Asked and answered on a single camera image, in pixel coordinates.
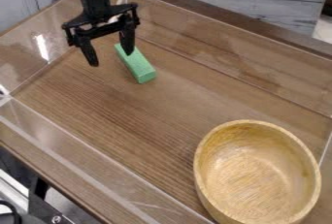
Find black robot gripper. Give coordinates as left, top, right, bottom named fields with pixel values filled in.
left=62, top=0, right=141, bottom=67

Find green rectangular block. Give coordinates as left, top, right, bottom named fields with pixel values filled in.
left=114, top=44, right=157, bottom=84

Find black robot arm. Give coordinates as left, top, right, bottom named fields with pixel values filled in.
left=62, top=0, right=141, bottom=67

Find brown wooden bowl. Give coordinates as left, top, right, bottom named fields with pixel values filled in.
left=193, top=119, right=322, bottom=224

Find black table leg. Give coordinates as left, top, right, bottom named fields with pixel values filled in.
left=30, top=177, right=51, bottom=200

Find black metal base with screw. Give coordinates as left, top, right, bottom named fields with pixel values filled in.
left=28, top=198, right=75, bottom=224

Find black cable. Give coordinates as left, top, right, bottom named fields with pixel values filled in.
left=0, top=200, right=23, bottom=224

